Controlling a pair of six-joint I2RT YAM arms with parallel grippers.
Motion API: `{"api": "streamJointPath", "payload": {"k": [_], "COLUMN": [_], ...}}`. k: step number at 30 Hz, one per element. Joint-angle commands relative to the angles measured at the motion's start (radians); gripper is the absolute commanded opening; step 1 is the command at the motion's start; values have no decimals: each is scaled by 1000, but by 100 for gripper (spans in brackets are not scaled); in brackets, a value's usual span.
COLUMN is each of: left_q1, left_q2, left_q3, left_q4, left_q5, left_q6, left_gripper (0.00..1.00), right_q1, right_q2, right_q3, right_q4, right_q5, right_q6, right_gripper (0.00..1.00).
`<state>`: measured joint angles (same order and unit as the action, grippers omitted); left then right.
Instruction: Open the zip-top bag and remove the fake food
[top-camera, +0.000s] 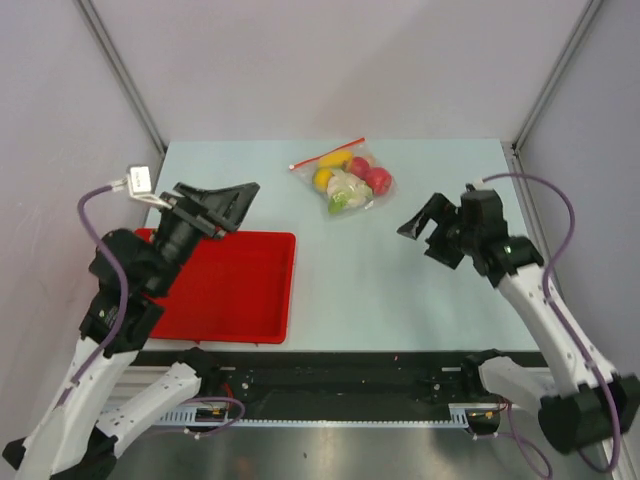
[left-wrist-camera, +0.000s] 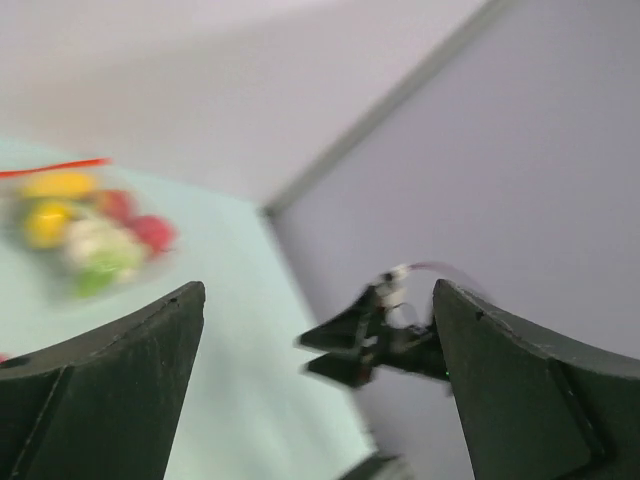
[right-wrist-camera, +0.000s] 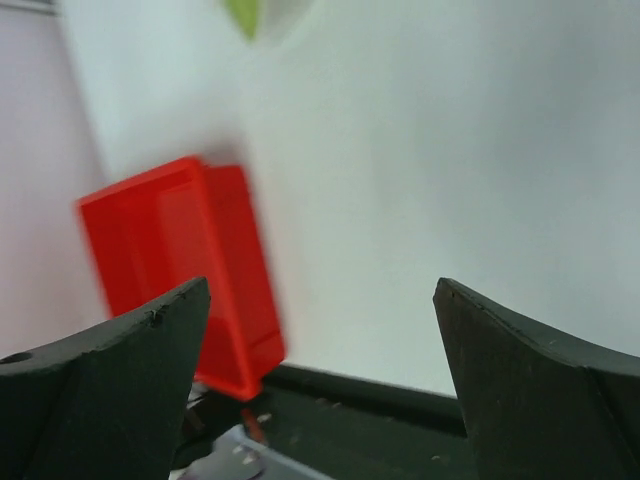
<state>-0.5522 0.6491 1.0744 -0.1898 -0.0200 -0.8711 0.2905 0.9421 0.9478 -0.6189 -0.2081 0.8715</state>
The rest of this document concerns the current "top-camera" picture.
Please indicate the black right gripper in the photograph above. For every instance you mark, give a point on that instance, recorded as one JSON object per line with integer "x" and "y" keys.
{"x": 441, "y": 211}

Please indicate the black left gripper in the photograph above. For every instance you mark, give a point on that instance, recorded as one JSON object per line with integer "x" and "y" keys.
{"x": 232, "y": 203}

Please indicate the white fake garlic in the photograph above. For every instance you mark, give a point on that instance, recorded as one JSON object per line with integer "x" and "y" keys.
{"x": 360, "y": 193}

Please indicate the clear zip top bag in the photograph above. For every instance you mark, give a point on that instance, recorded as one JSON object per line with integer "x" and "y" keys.
{"x": 305, "y": 170}

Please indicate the yellow fake mango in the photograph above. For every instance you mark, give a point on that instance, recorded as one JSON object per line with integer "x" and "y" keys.
{"x": 335, "y": 160}

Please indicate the yellow green fake fruit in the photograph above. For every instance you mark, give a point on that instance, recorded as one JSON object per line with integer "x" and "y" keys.
{"x": 321, "y": 179}

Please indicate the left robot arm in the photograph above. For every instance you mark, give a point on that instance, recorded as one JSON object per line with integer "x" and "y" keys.
{"x": 76, "y": 438}

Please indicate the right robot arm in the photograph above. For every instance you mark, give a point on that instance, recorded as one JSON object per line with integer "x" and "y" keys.
{"x": 586, "y": 400}

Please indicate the red fake apple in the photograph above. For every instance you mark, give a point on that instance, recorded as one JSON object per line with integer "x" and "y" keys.
{"x": 379, "y": 180}

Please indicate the red fake tomato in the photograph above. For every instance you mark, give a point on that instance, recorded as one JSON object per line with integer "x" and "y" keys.
{"x": 359, "y": 167}

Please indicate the green fake leafy vegetable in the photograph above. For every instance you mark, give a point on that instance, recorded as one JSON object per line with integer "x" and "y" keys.
{"x": 338, "y": 202}

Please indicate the red plastic tray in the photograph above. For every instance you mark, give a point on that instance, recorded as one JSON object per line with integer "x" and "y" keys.
{"x": 236, "y": 290}

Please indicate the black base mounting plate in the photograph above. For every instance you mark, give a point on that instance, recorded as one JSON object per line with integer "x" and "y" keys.
{"x": 347, "y": 386}

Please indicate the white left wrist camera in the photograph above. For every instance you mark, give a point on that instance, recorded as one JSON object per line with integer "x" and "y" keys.
{"x": 140, "y": 181}

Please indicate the left aluminium frame post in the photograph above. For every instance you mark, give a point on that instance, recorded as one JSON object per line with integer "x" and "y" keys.
{"x": 99, "y": 31}

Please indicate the aluminium frame post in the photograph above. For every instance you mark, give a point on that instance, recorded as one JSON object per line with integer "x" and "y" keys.
{"x": 560, "y": 67}
{"x": 99, "y": 31}

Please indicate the right aluminium frame post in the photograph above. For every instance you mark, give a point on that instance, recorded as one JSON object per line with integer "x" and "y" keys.
{"x": 560, "y": 67}

